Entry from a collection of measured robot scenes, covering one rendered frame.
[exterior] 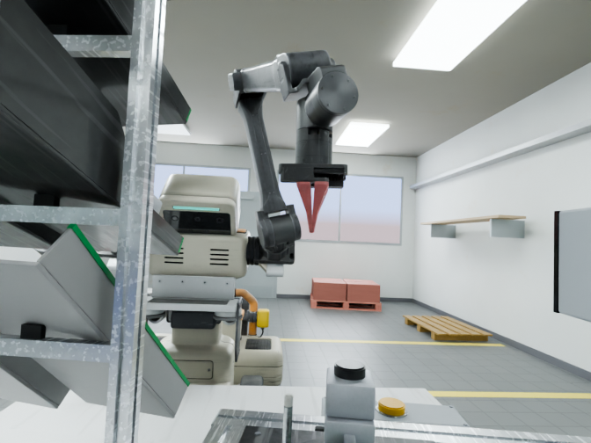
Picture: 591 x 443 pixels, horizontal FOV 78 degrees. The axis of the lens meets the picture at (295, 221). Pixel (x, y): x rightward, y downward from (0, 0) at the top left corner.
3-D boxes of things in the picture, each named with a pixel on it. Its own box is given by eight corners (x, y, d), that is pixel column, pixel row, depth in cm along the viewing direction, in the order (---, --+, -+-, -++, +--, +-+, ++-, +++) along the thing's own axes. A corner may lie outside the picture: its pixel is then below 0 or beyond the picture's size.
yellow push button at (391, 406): (375, 409, 57) (375, 395, 57) (401, 410, 57) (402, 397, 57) (380, 421, 53) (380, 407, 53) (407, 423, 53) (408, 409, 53)
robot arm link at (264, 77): (271, 90, 95) (229, 94, 92) (268, 67, 93) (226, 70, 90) (344, 87, 57) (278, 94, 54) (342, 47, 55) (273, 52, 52)
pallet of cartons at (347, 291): (370, 301, 744) (371, 279, 746) (386, 311, 647) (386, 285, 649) (305, 300, 734) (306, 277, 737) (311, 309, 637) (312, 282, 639)
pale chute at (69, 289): (85, 403, 47) (105, 370, 51) (175, 418, 44) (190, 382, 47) (-94, 255, 29) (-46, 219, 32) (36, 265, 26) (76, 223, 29)
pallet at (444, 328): (493, 344, 462) (494, 335, 463) (434, 342, 456) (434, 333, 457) (449, 323, 575) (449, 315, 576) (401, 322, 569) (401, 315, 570)
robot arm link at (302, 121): (325, 105, 60) (293, 101, 59) (342, 89, 54) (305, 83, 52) (324, 146, 60) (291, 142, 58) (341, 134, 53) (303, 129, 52)
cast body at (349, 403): (324, 419, 38) (327, 352, 38) (368, 424, 37) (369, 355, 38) (322, 470, 30) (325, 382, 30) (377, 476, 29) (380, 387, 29)
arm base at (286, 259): (294, 241, 110) (254, 239, 110) (296, 223, 104) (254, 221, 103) (294, 265, 105) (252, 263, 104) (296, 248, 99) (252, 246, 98)
